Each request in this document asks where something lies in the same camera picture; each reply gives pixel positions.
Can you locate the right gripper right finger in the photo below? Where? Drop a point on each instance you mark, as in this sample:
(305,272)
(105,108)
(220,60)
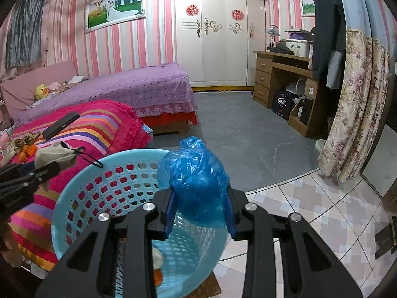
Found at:
(233,206)

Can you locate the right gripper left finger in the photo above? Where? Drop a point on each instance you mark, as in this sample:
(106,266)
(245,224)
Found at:
(165,208)

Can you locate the blue plastic bag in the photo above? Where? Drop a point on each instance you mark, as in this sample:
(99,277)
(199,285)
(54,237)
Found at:
(198,179)

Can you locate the brown paper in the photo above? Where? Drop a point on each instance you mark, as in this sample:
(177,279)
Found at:
(18,144)

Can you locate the orange peel fragment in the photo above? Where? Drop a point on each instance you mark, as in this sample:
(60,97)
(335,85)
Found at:
(22,157)

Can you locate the orange peel cup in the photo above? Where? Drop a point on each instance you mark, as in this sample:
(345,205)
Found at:
(31,150)

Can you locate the light blue plastic basket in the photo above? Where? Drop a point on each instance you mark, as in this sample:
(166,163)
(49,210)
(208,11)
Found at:
(128,180)

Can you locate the black phone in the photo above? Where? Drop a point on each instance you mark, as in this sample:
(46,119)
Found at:
(59,125)

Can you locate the pink headboard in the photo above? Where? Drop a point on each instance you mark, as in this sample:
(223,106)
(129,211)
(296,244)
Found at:
(19,92)

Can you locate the striped pink bed blanket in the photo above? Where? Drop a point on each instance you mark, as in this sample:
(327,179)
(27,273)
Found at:
(103,128)

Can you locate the yellow duck plush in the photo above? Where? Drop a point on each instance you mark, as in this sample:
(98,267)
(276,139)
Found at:
(41,92)

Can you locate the wooden desk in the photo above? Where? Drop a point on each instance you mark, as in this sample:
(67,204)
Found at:
(290,73)

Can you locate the purple dotted bed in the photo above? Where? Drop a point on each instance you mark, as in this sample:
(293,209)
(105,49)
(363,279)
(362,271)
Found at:
(149,91)

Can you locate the black box under desk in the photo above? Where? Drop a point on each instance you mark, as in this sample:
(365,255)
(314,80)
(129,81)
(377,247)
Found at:
(283,103)

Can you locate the grey hanging cloth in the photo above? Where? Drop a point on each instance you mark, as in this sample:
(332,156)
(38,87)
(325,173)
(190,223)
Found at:
(24,40)

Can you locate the floral curtain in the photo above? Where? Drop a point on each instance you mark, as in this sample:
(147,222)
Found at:
(360,107)

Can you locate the white storage box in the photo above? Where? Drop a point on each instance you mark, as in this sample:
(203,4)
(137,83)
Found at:
(300,48)

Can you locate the desk lamp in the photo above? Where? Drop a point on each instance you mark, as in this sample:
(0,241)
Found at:
(273,32)

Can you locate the black hanging garment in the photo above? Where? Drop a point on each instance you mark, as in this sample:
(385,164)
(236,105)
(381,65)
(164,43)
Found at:
(329,43)

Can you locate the white wardrobe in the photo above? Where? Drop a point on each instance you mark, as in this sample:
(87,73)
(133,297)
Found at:
(216,40)

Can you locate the wedding photo frame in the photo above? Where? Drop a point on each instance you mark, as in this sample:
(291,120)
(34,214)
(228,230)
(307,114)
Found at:
(102,13)

